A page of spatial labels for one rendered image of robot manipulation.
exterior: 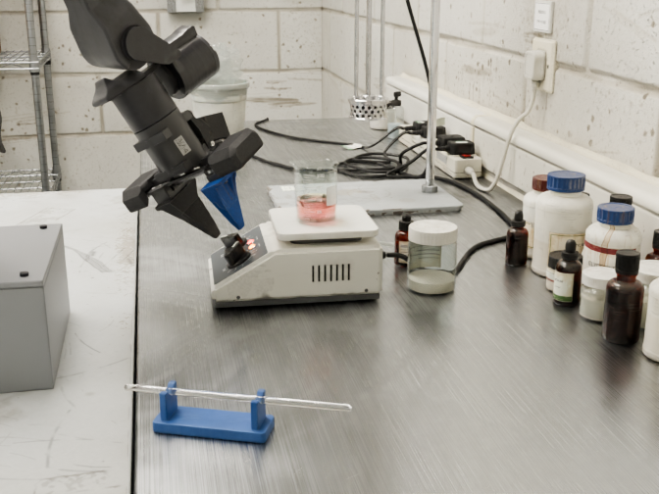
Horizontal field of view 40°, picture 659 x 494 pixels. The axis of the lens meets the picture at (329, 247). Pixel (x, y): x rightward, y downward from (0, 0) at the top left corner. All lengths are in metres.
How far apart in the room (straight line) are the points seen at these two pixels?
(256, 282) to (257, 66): 2.51
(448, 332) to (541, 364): 0.12
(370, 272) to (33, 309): 0.39
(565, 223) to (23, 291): 0.65
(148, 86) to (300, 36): 2.54
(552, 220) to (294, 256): 0.33
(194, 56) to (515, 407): 0.52
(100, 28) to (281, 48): 2.57
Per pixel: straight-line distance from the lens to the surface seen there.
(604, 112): 1.40
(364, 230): 1.05
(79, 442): 0.80
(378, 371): 0.90
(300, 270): 1.04
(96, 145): 3.54
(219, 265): 1.10
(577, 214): 1.16
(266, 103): 3.54
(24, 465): 0.78
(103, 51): 0.99
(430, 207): 1.47
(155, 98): 1.01
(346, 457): 0.75
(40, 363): 0.89
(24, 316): 0.87
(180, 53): 1.02
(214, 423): 0.79
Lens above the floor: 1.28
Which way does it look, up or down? 17 degrees down
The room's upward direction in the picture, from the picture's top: straight up
